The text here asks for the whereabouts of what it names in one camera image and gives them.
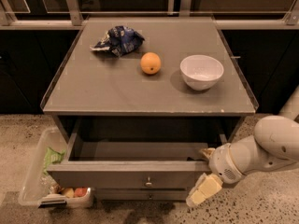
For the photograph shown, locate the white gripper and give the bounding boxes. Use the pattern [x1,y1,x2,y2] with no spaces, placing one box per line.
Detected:
[186,143,244,207]

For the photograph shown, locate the grey top drawer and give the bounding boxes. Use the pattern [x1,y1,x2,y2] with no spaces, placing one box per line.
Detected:
[46,119,232,191]

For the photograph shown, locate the grey drawer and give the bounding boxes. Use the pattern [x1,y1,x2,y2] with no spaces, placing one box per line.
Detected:
[95,189,188,201]
[46,119,232,191]

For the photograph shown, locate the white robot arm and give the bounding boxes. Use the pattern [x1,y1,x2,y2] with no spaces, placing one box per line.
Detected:
[185,115,299,207]

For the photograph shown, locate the grey bottom drawer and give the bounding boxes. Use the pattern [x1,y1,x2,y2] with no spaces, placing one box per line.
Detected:
[95,189,188,201]

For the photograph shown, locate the grey drawer cabinet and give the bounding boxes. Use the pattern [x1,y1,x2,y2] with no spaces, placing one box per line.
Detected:
[40,16,260,202]

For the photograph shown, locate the white ceramic bowl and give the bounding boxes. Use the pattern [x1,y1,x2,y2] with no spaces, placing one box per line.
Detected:
[180,55,224,91]

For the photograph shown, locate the orange fruit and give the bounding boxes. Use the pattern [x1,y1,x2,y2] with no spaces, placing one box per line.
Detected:
[140,52,162,75]

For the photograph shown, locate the red apple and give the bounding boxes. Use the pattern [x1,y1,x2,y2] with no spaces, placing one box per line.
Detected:
[74,188,87,198]

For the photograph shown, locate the yellow fruit in bin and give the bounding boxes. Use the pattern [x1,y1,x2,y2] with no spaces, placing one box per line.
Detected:
[61,188,74,198]

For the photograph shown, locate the crumpled blue chip bag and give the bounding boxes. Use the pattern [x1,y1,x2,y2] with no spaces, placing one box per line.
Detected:
[91,25,145,57]

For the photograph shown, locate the green snack bag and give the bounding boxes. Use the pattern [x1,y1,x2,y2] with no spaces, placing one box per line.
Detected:
[43,147,65,175]

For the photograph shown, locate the clear plastic bin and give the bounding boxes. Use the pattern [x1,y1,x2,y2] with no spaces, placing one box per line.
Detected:
[19,127,93,208]

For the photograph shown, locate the metal railing frame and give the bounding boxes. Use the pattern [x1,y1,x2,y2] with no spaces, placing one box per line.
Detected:
[1,0,298,30]

